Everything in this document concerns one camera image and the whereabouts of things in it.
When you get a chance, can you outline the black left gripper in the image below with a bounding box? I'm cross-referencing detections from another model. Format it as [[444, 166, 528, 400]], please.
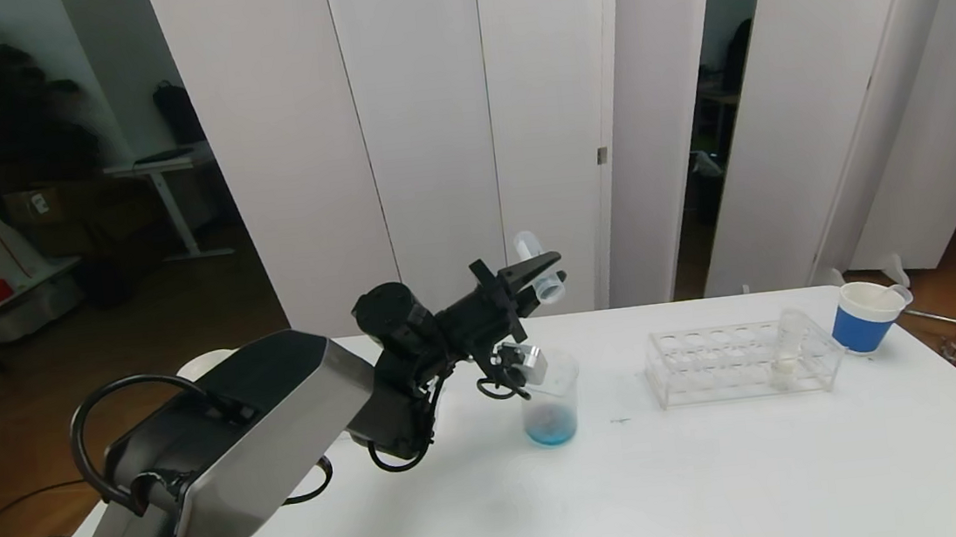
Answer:
[[430, 249, 574, 351]]

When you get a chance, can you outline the blue pigment test tube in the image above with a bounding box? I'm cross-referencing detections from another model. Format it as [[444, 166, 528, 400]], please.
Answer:
[[512, 227, 570, 309]]

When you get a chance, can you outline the red pigment test tube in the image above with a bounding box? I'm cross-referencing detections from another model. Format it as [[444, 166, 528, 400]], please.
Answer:
[[870, 283, 914, 312]]

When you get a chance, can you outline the clear glass beaker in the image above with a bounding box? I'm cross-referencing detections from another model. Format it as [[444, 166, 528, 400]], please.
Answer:
[[514, 347, 588, 451]]

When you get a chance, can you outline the clear acrylic test tube rack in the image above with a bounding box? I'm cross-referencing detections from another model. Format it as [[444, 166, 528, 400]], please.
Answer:
[[640, 313, 848, 411]]

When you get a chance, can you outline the pale yellow pigment test tube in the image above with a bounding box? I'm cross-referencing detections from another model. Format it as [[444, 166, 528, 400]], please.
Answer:
[[765, 308, 815, 389]]

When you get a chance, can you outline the white folding partition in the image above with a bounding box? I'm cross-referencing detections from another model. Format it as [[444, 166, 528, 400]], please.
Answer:
[[148, 0, 747, 353], [676, 0, 956, 311]]

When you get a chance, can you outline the white blue paper cup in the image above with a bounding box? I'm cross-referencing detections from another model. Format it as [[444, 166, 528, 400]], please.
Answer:
[[827, 278, 912, 357], [175, 348, 240, 379]]

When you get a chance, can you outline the black backpack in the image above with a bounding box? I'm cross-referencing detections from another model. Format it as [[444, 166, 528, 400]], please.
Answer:
[[153, 79, 209, 151]]

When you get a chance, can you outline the white office desk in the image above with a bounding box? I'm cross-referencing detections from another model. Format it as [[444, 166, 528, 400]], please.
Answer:
[[102, 142, 237, 269]]

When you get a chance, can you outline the silver metal rod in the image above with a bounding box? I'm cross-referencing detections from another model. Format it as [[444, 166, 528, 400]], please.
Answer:
[[901, 304, 956, 332]]

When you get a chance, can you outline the brown cardboard box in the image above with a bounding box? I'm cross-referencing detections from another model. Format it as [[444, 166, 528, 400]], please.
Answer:
[[4, 182, 101, 231]]

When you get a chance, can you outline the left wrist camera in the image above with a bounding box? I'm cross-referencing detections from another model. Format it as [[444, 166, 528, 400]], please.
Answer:
[[492, 339, 554, 392]]

